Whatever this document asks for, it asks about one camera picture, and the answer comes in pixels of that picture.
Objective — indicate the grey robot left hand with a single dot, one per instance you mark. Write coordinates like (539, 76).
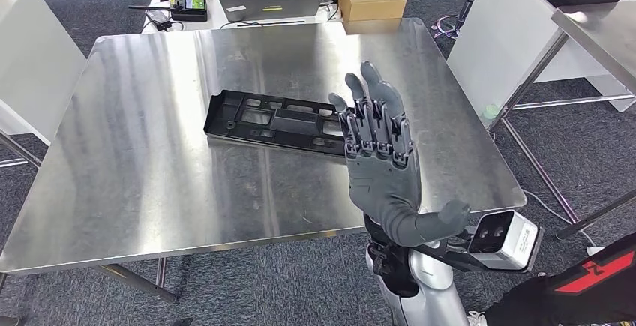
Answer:
(382, 180)

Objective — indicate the black plastic plate frame part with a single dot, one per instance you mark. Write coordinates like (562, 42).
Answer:
(238, 120)

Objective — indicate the stainless steel workbench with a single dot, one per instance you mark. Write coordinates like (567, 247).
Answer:
(149, 165)

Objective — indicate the grey laptop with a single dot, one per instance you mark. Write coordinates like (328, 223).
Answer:
(271, 6)

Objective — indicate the black remote controller with screen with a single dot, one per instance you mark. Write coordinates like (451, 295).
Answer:
(189, 11)

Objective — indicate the black power adapter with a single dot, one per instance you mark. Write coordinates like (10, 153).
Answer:
(159, 20)

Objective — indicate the white panel desk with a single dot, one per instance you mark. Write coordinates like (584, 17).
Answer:
(35, 55)
(497, 40)

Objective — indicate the person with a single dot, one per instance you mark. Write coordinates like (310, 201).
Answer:
(586, 289)

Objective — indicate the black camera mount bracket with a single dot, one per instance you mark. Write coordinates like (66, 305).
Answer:
(447, 256)

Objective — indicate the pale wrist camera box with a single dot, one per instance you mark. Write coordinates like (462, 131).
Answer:
(516, 244)

